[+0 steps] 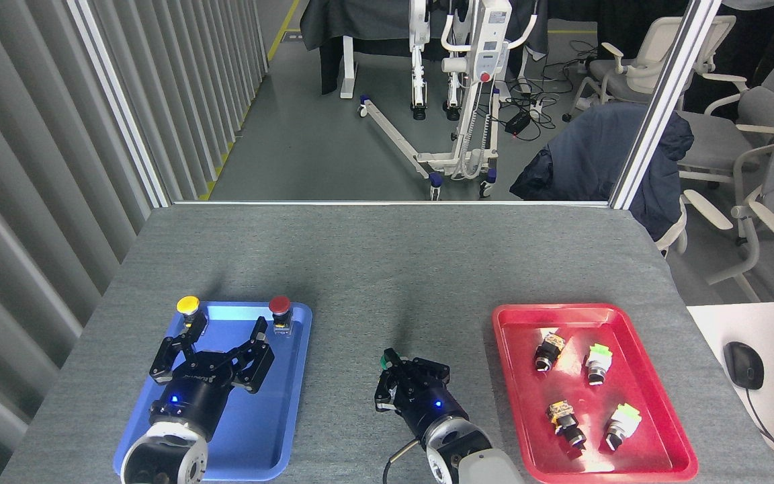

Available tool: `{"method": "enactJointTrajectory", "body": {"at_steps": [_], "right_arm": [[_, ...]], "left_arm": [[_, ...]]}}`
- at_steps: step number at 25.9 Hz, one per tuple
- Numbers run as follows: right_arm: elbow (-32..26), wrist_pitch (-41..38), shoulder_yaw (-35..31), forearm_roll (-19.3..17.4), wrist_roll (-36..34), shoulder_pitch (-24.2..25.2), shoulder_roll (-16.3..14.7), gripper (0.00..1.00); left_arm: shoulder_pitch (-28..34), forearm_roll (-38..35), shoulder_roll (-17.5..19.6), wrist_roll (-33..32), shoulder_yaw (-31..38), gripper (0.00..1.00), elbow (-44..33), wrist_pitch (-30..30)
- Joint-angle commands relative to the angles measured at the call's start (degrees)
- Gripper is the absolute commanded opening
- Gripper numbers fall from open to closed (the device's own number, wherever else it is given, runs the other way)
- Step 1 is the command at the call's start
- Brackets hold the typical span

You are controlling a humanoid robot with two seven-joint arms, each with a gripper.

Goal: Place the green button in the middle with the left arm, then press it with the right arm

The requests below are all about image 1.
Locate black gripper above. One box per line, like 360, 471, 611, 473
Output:
374, 348, 472, 442
148, 313, 275, 443

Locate yellow push button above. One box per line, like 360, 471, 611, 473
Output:
177, 296, 208, 335

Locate red push button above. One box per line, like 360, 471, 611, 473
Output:
269, 296, 292, 334

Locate blue plastic tray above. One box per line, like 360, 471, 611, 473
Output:
113, 300, 313, 482

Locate red plastic tray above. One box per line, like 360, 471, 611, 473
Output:
492, 303, 699, 483

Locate white stand on wheels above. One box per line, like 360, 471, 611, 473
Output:
359, 0, 539, 200

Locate dark blue jacket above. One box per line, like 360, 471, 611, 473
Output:
509, 102, 695, 242

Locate white jacket-covered office chair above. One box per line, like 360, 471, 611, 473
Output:
654, 198, 690, 258

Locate white legged robot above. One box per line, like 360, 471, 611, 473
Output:
407, 0, 463, 122

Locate white desk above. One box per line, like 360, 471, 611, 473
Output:
686, 300, 774, 484

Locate black computer mouse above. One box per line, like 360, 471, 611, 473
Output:
724, 341, 765, 391

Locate dark cloth covered table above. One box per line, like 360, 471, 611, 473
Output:
300, 0, 550, 95

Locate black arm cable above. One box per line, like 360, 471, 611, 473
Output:
383, 440, 423, 484

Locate black yellow selector switch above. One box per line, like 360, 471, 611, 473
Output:
546, 401, 588, 458
533, 331, 566, 373

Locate white green selector switch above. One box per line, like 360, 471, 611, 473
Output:
603, 403, 642, 452
585, 343, 613, 387

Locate silver aluminium post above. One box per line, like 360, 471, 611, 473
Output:
609, 0, 723, 210
68, 0, 173, 208

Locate black floor cables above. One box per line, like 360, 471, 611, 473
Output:
499, 39, 604, 143

